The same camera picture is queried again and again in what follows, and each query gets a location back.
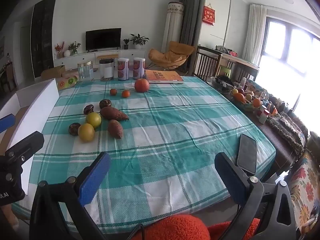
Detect orange fuzzy garment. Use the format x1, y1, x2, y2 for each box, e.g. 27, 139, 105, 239
131, 214, 260, 240

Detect brown knitted throw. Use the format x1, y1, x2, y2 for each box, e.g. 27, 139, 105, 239
265, 110, 309, 155

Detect glass jar with gold lid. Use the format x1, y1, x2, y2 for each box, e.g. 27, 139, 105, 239
77, 61, 94, 82

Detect cloth-covered standing air conditioner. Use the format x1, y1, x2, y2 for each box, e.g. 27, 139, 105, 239
161, 1, 185, 53

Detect red wall hanging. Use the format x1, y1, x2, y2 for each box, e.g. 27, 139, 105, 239
202, 5, 216, 26

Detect teal checked tablecloth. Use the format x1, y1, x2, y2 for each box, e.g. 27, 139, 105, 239
11, 76, 277, 234

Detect dark glass cabinet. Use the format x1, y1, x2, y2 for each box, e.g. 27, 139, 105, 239
30, 0, 58, 78

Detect grey curtain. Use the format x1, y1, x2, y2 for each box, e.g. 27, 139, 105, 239
179, 0, 208, 47

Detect filled fruit basket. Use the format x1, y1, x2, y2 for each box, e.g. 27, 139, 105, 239
230, 87, 263, 112

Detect fruit-print carton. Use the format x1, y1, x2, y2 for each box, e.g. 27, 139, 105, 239
57, 74, 78, 90

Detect red flowers in vase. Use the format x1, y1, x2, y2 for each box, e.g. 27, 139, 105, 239
54, 41, 65, 58

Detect yellow round citrus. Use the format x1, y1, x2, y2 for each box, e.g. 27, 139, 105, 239
78, 123, 96, 142
85, 112, 102, 128

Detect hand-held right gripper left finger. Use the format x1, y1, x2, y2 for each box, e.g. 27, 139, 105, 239
29, 151, 112, 240

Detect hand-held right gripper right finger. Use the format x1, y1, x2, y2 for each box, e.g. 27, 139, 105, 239
214, 152, 298, 240

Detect clear jar with black lid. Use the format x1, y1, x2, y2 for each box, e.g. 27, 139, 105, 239
99, 58, 115, 82

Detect white cardboard box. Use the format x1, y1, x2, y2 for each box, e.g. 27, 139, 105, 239
0, 78, 60, 200

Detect dark wooden side table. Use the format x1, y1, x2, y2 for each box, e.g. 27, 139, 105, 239
195, 45, 260, 82

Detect brown cardboard box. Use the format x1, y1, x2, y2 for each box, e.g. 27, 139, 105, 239
41, 65, 66, 80

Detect large window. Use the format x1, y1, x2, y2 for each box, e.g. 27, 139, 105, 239
260, 17, 320, 77

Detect black smartphone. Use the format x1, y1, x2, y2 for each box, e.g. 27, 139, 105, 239
236, 133, 257, 174

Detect green plastic stool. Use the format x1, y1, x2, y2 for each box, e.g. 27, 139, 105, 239
219, 65, 232, 77

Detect orange book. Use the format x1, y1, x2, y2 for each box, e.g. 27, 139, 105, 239
144, 69, 184, 84

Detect white curtain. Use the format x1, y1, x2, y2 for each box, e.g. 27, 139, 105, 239
242, 4, 268, 65

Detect black television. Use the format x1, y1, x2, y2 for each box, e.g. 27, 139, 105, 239
85, 28, 122, 51

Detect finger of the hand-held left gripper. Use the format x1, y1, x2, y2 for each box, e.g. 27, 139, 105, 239
4, 131, 45, 167
0, 114, 16, 133

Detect black cluttered tray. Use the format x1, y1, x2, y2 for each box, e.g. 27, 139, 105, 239
211, 75, 235, 93

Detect red-brown sweet potato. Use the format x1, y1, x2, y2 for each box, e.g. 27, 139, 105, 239
99, 106, 129, 121
107, 119, 124, 140

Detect white television cabinet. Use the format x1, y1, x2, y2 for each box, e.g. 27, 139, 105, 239
53, 49, 146, 68

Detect small wooden bench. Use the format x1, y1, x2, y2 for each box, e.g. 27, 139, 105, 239
96, 54, 119, 61

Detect floral patterned cloth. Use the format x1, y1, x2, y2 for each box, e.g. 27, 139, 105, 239
291, 150, 320, 235

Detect large green potted plant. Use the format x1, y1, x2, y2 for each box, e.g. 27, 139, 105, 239
129, 33, 150, 50

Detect leafy green plant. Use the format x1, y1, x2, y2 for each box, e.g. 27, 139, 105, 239
67, 41, 81, 55

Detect orange lounge chair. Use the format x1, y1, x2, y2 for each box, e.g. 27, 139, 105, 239
148, 41, 195, 72

